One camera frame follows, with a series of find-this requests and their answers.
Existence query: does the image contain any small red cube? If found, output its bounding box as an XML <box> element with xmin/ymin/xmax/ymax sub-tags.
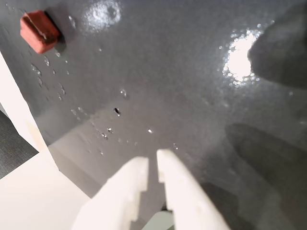
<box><xmin>20</xmin><ymin>10</ymin><xmax>60</xmax><ymax>54</ymax></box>

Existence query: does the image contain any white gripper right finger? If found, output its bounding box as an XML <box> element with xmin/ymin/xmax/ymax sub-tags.
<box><xmin>156</xmin><ymin>148</ymin><xmax>231</xmax><ymax>230</ymax></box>

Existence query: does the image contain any black table mat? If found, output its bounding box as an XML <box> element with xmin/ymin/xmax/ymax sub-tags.
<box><xmin>0</xmin><ymin>0</ymin><xmax>307</xmax><ymax>230</ymax></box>

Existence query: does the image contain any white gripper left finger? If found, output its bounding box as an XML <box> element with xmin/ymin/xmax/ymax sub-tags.
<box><xmin>71</xmin><ymin>156</ymin><xmax>149</xmax><ymax>230</ymax></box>

